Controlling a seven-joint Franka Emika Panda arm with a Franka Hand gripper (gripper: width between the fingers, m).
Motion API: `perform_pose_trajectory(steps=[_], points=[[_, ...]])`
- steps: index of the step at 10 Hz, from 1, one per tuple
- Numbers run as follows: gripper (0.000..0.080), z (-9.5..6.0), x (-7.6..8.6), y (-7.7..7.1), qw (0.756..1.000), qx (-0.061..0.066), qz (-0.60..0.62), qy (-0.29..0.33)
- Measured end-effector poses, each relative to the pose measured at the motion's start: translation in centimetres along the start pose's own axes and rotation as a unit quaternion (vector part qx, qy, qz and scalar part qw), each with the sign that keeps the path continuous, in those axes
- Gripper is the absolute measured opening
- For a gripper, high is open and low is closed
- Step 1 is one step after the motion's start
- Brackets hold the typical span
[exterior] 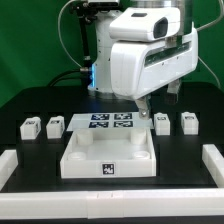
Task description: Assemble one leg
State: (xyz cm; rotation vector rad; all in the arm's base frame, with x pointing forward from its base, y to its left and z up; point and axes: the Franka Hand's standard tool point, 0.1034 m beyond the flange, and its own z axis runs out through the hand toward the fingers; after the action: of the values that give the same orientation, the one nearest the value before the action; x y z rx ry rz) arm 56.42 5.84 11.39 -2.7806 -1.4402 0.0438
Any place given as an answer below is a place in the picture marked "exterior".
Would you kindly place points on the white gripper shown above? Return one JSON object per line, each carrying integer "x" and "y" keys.
{"x": 150, "y": 51}

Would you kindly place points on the white square tabletop part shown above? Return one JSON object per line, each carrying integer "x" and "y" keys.
{"x": 109, "y": 153}

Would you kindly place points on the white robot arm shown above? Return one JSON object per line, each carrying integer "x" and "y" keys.
{"x": 107, "y": 12}

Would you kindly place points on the marker sheet with tags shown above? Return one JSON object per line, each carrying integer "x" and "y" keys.
{"x": 108, "y": 120}

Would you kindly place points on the white U-shaped obstacle fence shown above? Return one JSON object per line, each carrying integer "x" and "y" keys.
{"x": 104, "y": 204}

